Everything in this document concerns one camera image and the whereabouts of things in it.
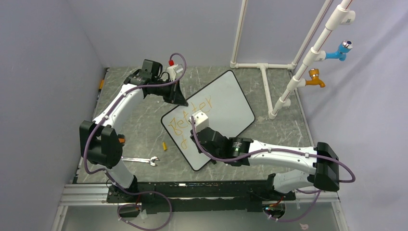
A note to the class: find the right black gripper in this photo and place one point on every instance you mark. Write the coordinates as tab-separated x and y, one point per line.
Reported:
193	138

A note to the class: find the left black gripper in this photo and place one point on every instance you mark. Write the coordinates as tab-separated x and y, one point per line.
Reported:
175	96

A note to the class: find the white whiteboard black frame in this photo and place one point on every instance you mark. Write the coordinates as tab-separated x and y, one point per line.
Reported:
226	106

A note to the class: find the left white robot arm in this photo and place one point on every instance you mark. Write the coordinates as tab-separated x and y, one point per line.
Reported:
100	146

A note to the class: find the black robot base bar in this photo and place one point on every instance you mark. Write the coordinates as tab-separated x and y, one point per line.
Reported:
192	196

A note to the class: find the silver open-end wrench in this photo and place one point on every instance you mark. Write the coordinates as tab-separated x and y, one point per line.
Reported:
151	161

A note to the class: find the black orange hex key set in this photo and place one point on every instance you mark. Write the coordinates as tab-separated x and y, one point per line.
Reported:
121	139

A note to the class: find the orange-tipped tool at edge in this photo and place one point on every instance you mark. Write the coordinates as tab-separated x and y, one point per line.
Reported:
101	84

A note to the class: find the orange brass faucet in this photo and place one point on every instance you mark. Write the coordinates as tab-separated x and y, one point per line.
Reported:
315	79

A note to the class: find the blue faucet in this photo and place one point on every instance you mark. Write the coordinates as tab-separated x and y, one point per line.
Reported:
341	53

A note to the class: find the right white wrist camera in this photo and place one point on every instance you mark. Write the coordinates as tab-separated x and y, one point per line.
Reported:
200	120

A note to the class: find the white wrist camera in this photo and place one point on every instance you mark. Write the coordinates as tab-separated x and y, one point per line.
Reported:
200	120
174	70

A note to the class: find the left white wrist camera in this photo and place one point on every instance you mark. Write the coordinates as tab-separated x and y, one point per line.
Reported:
174	70

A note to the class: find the white pvc pipe frame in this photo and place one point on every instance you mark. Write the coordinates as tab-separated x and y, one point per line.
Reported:
341	15

